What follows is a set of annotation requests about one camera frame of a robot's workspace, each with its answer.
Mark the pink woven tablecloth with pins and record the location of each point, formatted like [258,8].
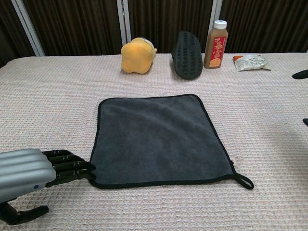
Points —
[72,96]

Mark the grey and red cloth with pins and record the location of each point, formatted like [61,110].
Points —
[158,142]

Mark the white metal frame post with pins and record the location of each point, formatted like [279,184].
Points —
[27,29]
[123,21]
[215,9]

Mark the orange white snack packet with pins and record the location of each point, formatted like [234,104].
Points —
[250,62]

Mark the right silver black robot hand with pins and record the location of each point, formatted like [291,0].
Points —
[300,74]

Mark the black rubber slipper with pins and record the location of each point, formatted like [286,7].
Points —
[188,57]

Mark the yellow plush toy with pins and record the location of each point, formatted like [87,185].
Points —
[134,57]

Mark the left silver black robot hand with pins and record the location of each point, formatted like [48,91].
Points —
[24,170]

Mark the brown juice bottle white cap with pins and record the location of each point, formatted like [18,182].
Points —
[215,48]

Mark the dark pleated curtain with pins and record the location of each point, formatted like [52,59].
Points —
[60,19]

